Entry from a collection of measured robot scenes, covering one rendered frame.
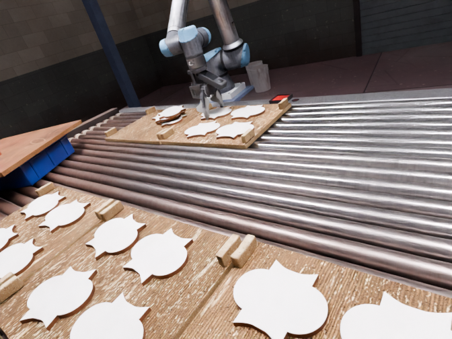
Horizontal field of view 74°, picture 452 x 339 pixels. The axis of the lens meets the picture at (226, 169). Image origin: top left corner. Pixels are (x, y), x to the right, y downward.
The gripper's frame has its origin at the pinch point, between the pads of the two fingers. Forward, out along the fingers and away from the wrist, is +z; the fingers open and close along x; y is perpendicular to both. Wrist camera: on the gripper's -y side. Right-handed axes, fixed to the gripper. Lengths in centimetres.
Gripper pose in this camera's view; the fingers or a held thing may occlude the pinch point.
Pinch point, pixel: (216, 113)
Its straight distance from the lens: 131.4
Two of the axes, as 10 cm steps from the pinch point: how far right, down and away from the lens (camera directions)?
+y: -7.8, -0.8, 6.1
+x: -5.6, 5.3, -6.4
